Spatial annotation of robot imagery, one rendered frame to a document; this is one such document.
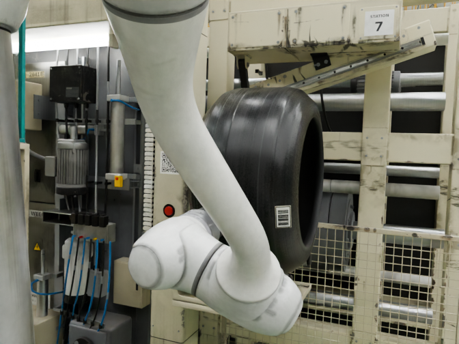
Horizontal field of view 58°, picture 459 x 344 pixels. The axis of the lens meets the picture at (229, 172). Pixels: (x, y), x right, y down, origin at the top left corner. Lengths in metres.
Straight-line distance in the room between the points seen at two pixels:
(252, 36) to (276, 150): 0.65
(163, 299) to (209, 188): 1.00
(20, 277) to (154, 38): 0.23
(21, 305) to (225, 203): 0.26
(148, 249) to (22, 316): 0.31
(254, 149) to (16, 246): 0.77
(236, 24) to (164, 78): 1.22
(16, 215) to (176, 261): 0.35
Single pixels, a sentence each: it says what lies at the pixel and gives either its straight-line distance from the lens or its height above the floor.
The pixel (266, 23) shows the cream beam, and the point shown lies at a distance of 1.60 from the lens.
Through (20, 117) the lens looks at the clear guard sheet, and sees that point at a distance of 1.36.
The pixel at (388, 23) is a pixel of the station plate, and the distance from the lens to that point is 1.52.
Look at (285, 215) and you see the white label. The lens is 1.07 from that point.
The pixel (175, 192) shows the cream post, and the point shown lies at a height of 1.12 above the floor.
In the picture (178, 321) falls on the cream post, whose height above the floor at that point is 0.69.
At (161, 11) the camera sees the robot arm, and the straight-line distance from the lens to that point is 0.38.
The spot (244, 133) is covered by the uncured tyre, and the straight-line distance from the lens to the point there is 1.10.
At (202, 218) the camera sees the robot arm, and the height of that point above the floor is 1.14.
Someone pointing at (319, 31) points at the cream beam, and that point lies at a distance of 1.54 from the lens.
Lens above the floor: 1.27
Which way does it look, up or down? 3 degrees down
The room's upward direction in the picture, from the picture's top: 2 degrees clockwise
